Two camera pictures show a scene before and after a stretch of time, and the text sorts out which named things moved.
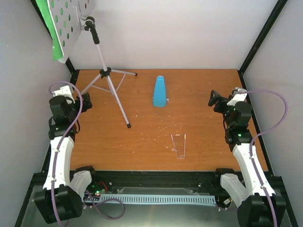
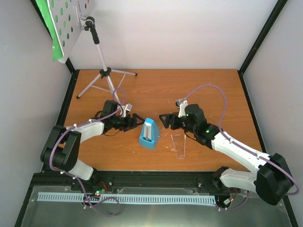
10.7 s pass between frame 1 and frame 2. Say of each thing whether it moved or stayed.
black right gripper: moved
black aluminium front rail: stayed
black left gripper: moved
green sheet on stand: stayed
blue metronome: moved
